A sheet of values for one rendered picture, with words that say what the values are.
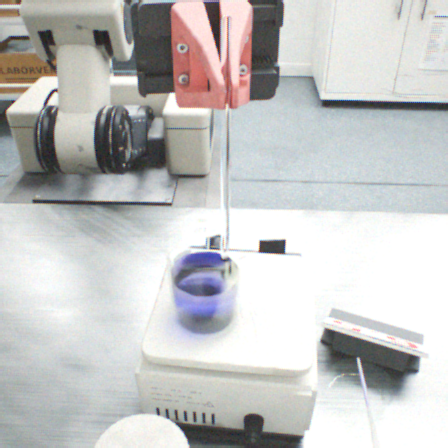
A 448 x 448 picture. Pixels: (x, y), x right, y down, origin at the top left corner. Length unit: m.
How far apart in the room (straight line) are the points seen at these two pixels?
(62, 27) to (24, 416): 0.92
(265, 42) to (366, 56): 2.51
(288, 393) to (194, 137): 1.09
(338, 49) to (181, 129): 1.60
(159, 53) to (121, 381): 0.27
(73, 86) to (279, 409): 0.97
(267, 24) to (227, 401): 0.27
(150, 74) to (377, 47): 2.54
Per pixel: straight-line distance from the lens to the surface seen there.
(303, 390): 0.35
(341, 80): 2.87
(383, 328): 0.48
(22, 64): 2.63
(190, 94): 0.31
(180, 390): 0.35
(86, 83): 1.19
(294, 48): 3.39
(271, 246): 0.46
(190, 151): 1.39
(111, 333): 0.47
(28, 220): 0.65
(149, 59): 0.35
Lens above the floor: 1.10
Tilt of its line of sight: 37 degrees down
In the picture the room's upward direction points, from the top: straight up
